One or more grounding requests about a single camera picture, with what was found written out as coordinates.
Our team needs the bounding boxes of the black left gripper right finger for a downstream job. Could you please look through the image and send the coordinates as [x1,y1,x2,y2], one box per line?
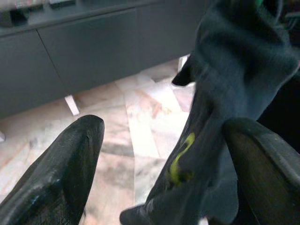
[222,118,300,225]

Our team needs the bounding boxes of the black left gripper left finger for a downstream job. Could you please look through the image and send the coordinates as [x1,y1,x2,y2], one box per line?
[0,114,105,225]

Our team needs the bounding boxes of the plain black shirt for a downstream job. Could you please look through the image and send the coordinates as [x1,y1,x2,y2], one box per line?
[119,0,300,225]

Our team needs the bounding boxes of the black TV console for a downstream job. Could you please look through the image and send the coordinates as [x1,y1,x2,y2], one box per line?
[0,0,213,143]

